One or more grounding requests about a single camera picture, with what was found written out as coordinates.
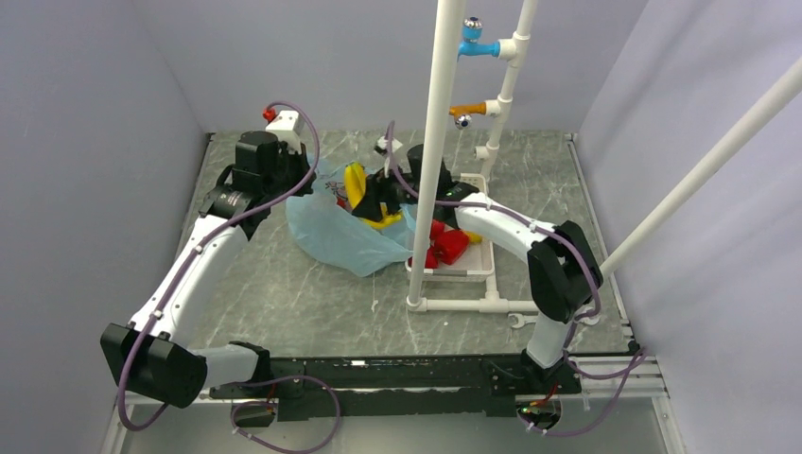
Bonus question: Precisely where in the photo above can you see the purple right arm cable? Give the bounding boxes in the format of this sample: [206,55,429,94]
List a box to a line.
[383,120,647,439]

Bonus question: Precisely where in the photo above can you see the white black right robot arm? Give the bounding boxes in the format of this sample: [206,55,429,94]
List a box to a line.
[344,146,603,393]

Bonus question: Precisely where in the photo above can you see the aluminium extrusion rail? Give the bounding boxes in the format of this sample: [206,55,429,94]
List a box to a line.
[99,357,669,454]

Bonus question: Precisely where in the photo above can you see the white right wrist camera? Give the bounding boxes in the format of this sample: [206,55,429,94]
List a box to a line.
[374,136,404,177]

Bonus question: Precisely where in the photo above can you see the red fake bell pepper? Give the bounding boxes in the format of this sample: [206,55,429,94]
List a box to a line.
[433,230,470,265]

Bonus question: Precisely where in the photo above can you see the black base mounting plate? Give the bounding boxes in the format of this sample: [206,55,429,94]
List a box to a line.
[210,354,582,422]

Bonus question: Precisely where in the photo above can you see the blue printed plastic bag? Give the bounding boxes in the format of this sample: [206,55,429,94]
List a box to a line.
[285,158,415,277]

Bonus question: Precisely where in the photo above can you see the red fake tomato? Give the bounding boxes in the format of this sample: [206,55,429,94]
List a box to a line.
[424,247,439,270]

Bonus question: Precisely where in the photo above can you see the white diagonal pipe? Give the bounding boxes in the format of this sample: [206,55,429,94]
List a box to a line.
[601,60,801,277]

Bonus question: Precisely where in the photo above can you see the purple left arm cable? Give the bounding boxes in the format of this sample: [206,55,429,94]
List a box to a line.
[116,101,342,454]

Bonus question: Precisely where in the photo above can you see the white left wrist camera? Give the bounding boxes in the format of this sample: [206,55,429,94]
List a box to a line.
[265,110,306,154]

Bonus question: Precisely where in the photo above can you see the red fake fruit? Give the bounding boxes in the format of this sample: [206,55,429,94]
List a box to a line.
[429,219,445,241]

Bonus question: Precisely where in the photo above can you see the silver open-end wrench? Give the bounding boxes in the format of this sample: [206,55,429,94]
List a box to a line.
[508,307,601,329]

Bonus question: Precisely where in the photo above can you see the white perforated plastic basket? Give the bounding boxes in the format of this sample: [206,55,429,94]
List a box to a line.
[404,173,496,283]

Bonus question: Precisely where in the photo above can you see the blue plastic faucet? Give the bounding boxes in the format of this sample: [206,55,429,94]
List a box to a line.
[457,16,500,60]

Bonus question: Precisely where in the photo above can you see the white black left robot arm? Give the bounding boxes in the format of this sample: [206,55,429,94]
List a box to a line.
[100,131,314,408]

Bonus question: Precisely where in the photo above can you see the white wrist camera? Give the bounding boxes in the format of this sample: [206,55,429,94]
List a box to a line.
[374,136,404,177]
[265,110,306,154]

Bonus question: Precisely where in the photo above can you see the orange plastic faucet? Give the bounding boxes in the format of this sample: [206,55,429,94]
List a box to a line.
[448,102,487,130]

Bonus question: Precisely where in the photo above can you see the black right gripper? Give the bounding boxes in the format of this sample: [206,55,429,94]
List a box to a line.
[353,160,430,223]

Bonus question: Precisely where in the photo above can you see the white pvc pipe rack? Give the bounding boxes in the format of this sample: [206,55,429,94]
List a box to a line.
[406,1,538,313]

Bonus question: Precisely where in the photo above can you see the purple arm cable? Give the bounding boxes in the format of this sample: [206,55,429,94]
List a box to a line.
[383,120,647,439]
[116,101,342,454]

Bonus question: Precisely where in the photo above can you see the yellow fake banana bunch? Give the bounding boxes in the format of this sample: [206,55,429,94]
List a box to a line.
[343,163,403,230]

